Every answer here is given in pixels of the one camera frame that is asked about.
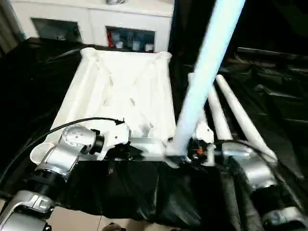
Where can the white plastic table leg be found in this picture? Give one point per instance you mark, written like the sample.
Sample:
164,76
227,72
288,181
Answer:
191,84
240,108
219,113
211,60

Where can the long black bar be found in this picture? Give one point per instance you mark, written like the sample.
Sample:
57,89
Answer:
272,51

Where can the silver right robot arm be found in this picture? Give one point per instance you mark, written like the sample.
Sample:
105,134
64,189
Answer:
257,168

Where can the grey curtain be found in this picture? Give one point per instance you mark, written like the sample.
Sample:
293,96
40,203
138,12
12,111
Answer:
9,29

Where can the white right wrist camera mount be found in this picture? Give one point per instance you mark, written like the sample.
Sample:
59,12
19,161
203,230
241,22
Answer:
204,132

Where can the red bottle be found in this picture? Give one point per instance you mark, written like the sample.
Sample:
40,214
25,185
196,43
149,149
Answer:
109,39

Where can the grey robot left foot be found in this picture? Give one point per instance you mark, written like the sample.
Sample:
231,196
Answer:
115,227

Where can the white glass-door cabinet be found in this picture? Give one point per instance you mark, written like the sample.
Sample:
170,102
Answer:
91,16

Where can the white plastic table top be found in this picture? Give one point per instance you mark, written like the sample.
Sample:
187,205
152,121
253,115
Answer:
108,84

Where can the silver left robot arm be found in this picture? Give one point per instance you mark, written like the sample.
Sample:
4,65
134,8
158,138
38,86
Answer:
65,154

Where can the dark objects on cabinet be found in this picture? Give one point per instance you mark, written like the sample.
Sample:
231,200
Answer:
113,2

